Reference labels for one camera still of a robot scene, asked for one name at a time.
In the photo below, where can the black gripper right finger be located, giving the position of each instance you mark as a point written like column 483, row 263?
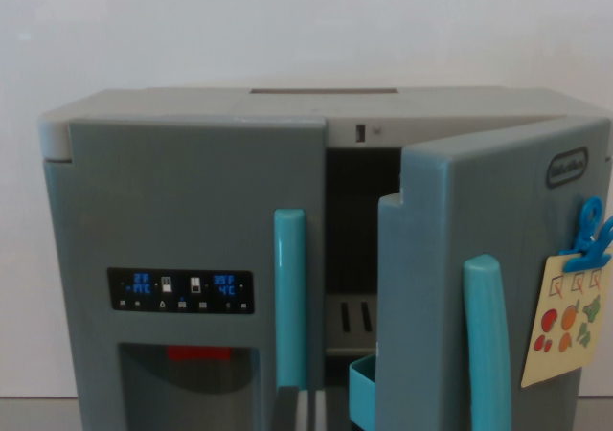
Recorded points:
column 333, row 412

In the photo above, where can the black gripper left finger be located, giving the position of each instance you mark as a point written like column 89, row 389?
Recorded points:
column 288, row 412

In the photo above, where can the cream shopping list card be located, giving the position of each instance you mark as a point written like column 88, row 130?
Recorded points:
column 551, row 359

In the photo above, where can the blue plastic clip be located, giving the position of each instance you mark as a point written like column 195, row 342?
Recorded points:
column 586, row 255

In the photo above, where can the red dispenser lever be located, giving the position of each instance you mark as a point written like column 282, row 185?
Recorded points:
column 198, row 354

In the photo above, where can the gray toy fridge body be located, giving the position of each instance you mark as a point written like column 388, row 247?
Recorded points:
column 191, row 103

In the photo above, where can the gray slotted fridge shelf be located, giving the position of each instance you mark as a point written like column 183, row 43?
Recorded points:
column 335, row 328

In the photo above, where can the teal door shelf bin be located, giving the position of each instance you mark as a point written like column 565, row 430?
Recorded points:
column 361, row 392

